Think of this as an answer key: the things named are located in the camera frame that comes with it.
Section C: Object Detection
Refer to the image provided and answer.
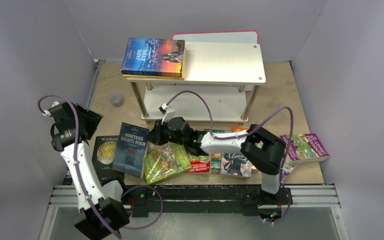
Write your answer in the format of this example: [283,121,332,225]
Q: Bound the red 13-Storey Treehouse book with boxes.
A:
[185,153,211,174]

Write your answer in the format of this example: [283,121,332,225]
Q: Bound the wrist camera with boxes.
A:
[158,103,176,123]
[42,100,61,117]

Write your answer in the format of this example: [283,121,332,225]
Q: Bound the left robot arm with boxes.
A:
[47,101,130,240]

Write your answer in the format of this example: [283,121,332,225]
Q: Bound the purple Treehouse book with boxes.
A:
[285,133,330,164]

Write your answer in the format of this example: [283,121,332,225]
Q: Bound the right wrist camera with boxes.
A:
[158,103,176,123]

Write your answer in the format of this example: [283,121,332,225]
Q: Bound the black aluminium base frame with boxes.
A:
[46,184,340,220]

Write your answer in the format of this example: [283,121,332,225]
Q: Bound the dark green Treehouse book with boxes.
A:
[210,129,230,172]

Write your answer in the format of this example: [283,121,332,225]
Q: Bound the black Moon Sixpence book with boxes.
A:
[92,135,124,186]

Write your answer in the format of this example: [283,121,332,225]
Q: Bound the Nineteen Eighty-Four blue book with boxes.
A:
[112,122,149,178]

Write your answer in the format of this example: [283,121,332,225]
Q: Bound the yellow book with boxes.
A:
[121,48,184,79]

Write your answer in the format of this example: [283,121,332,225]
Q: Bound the Jane Eyre book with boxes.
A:
[120,37,187,80]

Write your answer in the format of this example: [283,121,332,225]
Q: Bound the Little Women book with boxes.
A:
[220,152,252,179]

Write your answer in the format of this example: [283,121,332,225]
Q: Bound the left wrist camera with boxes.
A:
[42,100,61,117]

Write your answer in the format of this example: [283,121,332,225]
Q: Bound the green 65-Storey Treehouse book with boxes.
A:
[144,144,192,185]

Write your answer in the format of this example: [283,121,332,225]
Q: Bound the white two-tier metal shelf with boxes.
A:
[127,42,266,123]

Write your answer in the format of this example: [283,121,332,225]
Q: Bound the orange Treehouse book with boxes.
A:
[232,126,257,174]

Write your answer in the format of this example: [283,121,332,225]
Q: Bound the small clear plastic cup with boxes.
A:
[109,92,124,108]

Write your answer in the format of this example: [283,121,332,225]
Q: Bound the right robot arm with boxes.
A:
[145,117,291,204]

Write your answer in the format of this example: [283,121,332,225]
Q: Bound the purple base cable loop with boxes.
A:
[120,185,164,231]

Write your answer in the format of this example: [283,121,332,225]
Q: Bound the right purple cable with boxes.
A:
[165,90,295,226]

